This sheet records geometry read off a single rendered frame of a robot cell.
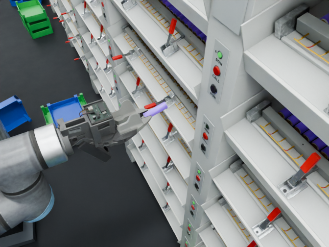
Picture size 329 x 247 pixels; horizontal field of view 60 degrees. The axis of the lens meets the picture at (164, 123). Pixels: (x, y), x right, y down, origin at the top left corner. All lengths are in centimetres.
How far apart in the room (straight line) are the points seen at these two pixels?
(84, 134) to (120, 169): 115
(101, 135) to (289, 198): 40
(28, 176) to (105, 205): 106
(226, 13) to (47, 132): 42
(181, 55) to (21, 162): 44
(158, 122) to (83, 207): 83
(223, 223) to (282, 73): 56
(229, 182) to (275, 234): 15
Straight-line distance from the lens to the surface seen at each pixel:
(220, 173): 74
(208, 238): 106
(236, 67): 48
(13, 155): 64
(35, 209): 74
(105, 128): 64
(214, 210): 89
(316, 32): 45
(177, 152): 98
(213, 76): 54
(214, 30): 51
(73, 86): 239
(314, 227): 52
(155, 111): 71
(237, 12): 44
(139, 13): 91
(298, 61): 44
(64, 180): 184
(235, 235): 87
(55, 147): 63
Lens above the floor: 151
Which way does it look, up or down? 49 degrees down
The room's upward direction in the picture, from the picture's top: straight up
